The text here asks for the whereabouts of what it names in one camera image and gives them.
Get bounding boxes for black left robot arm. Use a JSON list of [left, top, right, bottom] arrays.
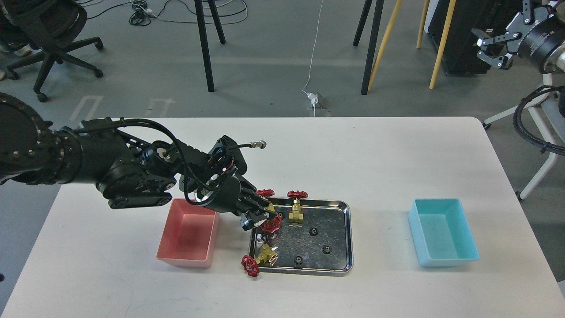
[[0, 93, 281, 230]]

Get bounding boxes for stainless steel tray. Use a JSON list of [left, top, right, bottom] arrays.
[[248, 197, 354, 276]]

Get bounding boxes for black office chair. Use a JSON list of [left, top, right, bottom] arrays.
[[1, 0, 104, 102]]

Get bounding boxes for black cabinet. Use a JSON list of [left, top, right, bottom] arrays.
[[441, 0, 522, 76]]

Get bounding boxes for brass valve top right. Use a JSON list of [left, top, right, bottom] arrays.
[[287, 190, 309, 226]]

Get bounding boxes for brass valve red wheel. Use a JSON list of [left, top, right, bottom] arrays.
[[260, 213, 283, 234]]

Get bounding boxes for black gear bottom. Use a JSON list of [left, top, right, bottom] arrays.
[[294, 255, 304, 268]]

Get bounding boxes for brass valve bottom left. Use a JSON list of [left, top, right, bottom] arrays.
[[241, 242, 280, 278]]

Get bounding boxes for black and wooden easel legs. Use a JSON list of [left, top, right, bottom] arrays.
[[353, 0, 456, 96]]

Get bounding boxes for pink plastic box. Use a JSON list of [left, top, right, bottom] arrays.
[[157, 198, 220, 269]]

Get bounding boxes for white power plug and cable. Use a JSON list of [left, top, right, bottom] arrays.
[[302, 0, 325, 117]]

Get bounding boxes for black stand legs left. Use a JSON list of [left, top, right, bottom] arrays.
[[194, 0, 226, 92]]

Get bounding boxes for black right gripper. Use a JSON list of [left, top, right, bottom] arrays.
[[471, 0, 565, 70]]

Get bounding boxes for black floor cables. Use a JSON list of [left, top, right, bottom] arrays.
[[79, 0, 250, 26]]

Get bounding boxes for brass valve top left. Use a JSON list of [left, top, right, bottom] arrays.
[[256, 189, 275, 211]]

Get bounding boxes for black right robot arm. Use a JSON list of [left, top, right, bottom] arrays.
[[471, 0, 565, 156]]

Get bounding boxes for light blue plastic box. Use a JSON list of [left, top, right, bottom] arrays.
[[408, 198, 480, 267]]

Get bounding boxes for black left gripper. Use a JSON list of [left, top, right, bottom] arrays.
[[195, 175, 276, 230]]

